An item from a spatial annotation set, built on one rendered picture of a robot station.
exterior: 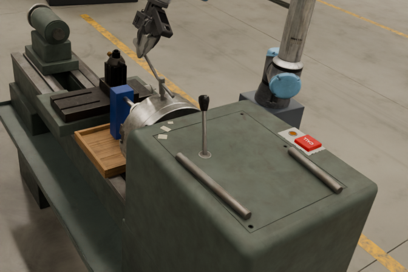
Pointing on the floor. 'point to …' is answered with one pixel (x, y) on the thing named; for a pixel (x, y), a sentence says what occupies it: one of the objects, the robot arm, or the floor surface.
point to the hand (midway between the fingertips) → (141, 55)
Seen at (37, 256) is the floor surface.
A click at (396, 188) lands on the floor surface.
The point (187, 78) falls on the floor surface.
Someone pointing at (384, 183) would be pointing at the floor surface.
